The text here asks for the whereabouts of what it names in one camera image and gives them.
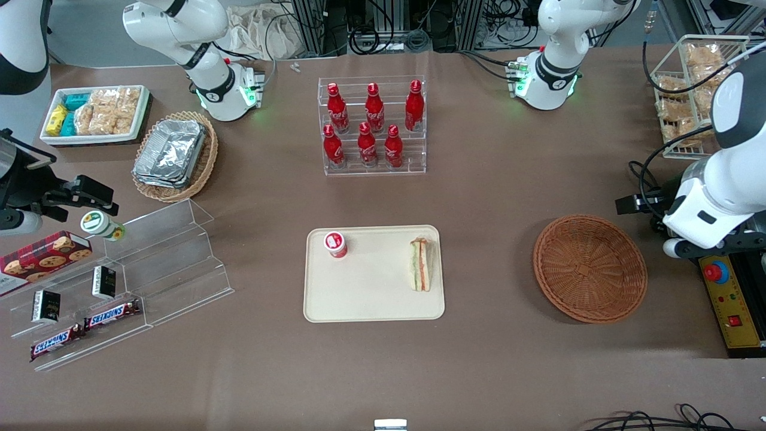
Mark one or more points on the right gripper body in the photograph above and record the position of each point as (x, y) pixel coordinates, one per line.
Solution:
(25, 182)

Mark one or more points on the triangular sandwich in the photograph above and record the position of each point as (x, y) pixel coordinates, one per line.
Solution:
(421, 266)

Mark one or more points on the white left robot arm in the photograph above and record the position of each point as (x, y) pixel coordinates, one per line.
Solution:
(556, 72)

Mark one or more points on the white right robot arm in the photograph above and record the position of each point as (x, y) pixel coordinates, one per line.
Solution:
(203, 66)

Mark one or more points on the white rectangular snack tray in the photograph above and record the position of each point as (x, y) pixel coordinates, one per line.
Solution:
(90, 139)

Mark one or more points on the round brown wicker basket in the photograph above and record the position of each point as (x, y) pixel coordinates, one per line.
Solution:
(589, 269)

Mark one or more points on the aluminium foil tray stack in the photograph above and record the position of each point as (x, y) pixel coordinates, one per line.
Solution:
(170, 152)

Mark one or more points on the oval light wicker basket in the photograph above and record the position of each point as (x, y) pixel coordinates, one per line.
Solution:
(206, 161)

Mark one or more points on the beige rectangular tray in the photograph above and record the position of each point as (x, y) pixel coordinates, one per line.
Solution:
(371, 287)

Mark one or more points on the green lidded white cup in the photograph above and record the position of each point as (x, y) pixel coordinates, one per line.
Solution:
(96, 222)

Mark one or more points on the bagged fried snack pack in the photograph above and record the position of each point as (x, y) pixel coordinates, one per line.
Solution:
(671, 88)
(670, 109)
(679, 131)
(703, 100)
(701, 55)
(709, 78)

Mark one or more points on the bagged rice cracker pack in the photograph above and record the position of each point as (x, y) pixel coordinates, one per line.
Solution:
(103, 98)
(85, 120)
(105, 121)
(128, 99)

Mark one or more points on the yellow snack pack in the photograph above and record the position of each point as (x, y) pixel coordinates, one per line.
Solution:
(57, 120)

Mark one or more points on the teal snack pack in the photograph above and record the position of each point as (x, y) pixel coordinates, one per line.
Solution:
(69, 124)
(76, 101)

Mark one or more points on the small black box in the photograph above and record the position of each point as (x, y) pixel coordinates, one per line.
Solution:
(45, 306)
(104, 282)

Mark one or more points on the clear acrylic stepped shelf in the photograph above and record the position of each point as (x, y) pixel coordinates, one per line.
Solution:
(72, 281)
(179, 263)

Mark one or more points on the red plaid cookie box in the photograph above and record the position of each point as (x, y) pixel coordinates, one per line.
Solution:
(42, 257)

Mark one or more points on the yellow emergency stop box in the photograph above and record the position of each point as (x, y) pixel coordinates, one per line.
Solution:
(736, 299)

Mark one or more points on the snickers chocolate bar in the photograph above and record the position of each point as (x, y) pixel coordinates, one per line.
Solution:
(57, 342)
(112, 315)

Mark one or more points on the white cloth bag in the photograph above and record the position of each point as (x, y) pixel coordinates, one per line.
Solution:
(263, 33)

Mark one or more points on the red lidded small cup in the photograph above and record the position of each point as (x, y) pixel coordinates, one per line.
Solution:
(335, 243)

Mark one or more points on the red cola bottle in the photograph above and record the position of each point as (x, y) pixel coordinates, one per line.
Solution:
(374, 111)
(337, 111)
(367, 148)
(414, 111)
(393, 149)
(333, 149)

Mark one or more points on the clear acrylic bottle rack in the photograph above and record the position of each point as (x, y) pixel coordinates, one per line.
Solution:
(371, 170)

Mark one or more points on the white rectangular marker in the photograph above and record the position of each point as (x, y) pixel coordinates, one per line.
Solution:
(390, 425)

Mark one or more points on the aluminium frame rack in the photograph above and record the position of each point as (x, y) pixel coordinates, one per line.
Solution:
(317, 27)

